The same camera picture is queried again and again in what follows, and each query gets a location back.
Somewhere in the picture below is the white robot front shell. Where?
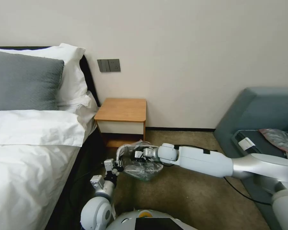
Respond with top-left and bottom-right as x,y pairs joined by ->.
105,209 -> 195,230

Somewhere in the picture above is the grey textured pillow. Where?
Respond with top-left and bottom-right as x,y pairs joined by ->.
0,50 -> 65,111

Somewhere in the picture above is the large white upright pillow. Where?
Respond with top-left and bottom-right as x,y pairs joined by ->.
0,43 -> 89,106

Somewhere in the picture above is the clear plastic garbage bag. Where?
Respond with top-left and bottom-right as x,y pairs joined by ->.
115,141 -> 164,182

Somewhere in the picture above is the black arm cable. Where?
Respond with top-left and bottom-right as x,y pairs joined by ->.
221,176 -> 273,206

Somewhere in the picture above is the grey wall switch panel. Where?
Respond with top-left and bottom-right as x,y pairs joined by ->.
97,58 -> 121,73

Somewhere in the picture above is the white bed sheet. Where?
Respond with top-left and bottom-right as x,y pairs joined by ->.
57,90 -> 99,142

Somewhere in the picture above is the black baseboard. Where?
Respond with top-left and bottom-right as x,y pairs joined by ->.
145,126 -> 217,132

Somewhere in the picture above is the white paper label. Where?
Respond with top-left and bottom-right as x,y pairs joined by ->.
238,137 -> 256,151

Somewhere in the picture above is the grey-blue sofa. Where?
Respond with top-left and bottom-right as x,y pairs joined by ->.
212,87 -> 288,230

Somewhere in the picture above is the crinkled clear plastic bag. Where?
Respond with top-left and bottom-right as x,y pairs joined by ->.
258,128 -> 288,154

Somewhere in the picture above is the wooden nightstand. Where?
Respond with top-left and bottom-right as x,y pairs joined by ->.
94,97 -> 147,148

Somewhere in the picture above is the black bed frame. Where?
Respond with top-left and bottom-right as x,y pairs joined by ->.
0,45 -> 118,230

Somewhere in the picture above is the small trash can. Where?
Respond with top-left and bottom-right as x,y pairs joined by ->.
122,153 -> 164,182

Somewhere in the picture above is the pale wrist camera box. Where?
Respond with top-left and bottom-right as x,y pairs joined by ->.
103,159 -> 115,172

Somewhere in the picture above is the white duvet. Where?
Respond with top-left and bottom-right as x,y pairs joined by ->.
0,142 -> 83,230

